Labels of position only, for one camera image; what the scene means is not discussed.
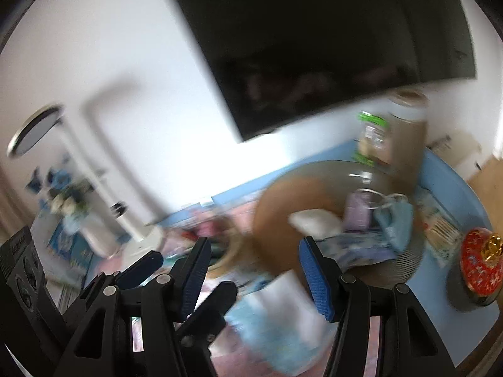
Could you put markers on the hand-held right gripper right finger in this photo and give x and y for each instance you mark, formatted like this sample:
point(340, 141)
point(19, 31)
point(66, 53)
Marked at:
point(314, 279)

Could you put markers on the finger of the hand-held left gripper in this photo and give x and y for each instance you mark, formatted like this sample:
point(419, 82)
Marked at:
point(145, 263)
point(216, 306)

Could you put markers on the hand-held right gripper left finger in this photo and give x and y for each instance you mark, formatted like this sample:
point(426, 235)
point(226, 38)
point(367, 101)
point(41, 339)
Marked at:
point(194, 279)

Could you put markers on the light blue soft pack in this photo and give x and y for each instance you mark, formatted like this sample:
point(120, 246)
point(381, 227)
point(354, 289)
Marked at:
point(275, 322)

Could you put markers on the blue printed packet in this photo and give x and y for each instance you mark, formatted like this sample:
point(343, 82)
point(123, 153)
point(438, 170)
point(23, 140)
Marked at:
point(353, 247)

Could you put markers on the colourful small packets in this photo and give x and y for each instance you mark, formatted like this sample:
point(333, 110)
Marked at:
point(204, 227)

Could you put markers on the blue printed box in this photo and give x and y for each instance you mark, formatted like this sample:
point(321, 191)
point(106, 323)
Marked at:
point(70, 253)

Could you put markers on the white vase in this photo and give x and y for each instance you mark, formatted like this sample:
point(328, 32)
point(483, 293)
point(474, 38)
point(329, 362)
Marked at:
point(94, 235)

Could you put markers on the round brown woven tray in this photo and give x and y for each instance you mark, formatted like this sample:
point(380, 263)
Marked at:
point(275, 212)

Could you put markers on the purple packet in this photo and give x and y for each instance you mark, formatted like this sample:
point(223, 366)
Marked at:
point(357, 210)

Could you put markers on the blue and white artificial flowers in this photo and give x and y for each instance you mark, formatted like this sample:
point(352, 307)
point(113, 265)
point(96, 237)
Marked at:
point(63, 192)

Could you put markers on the blue face mask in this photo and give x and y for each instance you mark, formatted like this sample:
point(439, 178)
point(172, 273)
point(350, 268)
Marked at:
point(397, 220)

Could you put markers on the cotton swab box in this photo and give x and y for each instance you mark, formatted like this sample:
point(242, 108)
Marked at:
point(438, 231)

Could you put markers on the green label snack bag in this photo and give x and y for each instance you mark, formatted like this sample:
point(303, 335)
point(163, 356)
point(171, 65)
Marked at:
point(371, 137)

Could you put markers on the red round tin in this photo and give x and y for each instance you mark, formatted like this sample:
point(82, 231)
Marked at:
point(477, 267)

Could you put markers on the tall brown tube container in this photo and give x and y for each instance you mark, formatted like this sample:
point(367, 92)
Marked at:
point(408, 141)

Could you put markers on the white flat box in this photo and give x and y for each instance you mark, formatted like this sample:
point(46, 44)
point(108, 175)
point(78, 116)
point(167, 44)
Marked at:
point(456, 151)

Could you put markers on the black flat screen television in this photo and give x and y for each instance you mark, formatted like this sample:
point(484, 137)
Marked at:
point(314, 47)

